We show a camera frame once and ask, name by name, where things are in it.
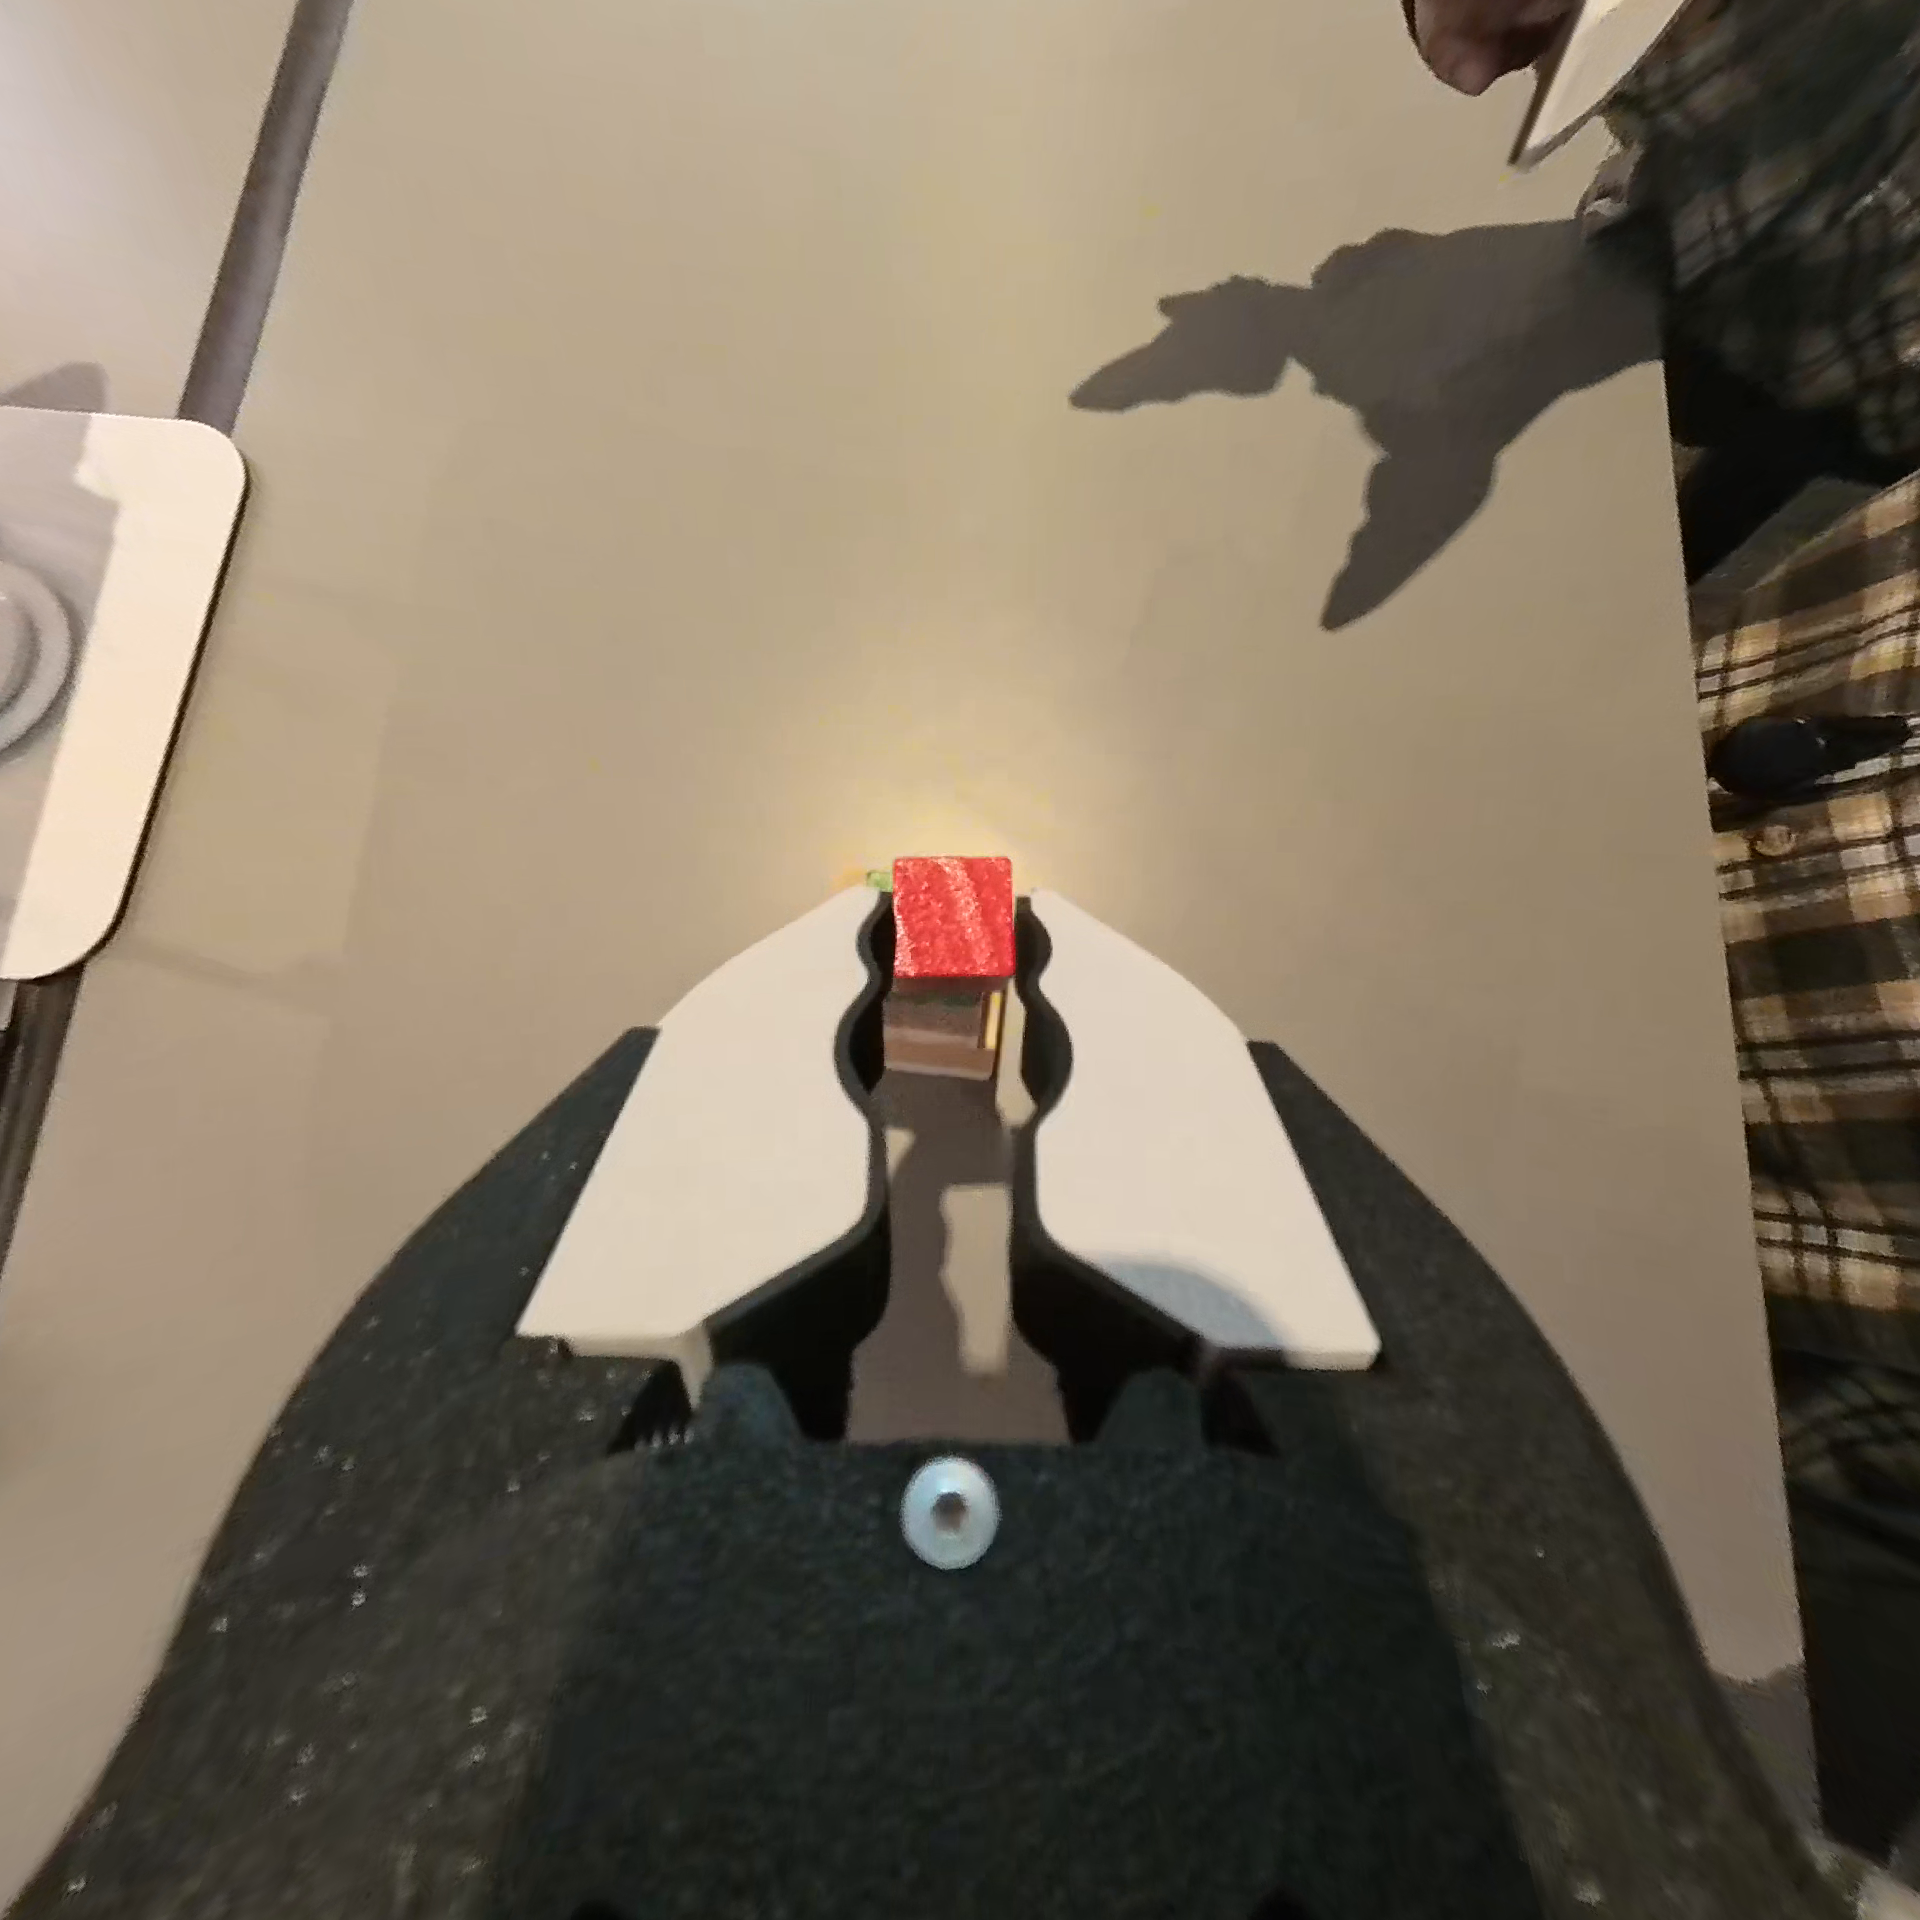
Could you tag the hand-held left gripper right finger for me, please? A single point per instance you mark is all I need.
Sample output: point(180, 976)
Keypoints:
point(1185, 1172)

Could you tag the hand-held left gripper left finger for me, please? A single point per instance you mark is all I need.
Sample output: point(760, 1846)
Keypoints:
point(705, 1172)

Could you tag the medium wooden cube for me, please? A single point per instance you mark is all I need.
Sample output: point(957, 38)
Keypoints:
point(937, 1049)

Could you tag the red wooden cube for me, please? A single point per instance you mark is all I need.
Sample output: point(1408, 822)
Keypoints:
point(953, 923)

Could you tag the person's right hand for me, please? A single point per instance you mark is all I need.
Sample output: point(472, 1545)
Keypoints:
point(1483, 38)

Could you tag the person's plaid shirt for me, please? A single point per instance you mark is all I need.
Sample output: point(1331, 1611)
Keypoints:
point(1828, 974)

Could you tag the small black clip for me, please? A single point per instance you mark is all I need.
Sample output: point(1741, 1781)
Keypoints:
point(1785, 756)

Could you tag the white display stand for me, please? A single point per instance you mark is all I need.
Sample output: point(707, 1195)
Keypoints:
point(134, 675)

